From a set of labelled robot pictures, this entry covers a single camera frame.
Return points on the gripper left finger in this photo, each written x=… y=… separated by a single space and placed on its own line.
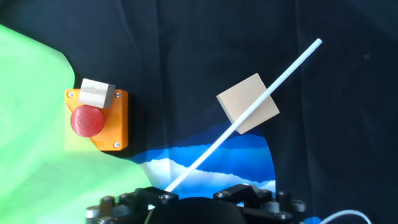
x=140 y=199

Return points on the small white block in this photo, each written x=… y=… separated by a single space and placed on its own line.
x=93 y=93

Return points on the orange box red button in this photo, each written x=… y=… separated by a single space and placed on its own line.
x=115 y=124

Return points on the black cloth blue print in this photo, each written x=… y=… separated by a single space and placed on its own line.
x=186 y=46

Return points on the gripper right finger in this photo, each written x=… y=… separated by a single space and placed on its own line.
x=248 y=193

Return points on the green flag white pole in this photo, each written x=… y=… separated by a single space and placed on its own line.
x=31 y=124

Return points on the large wooden cube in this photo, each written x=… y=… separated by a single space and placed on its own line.
x=239 y=96

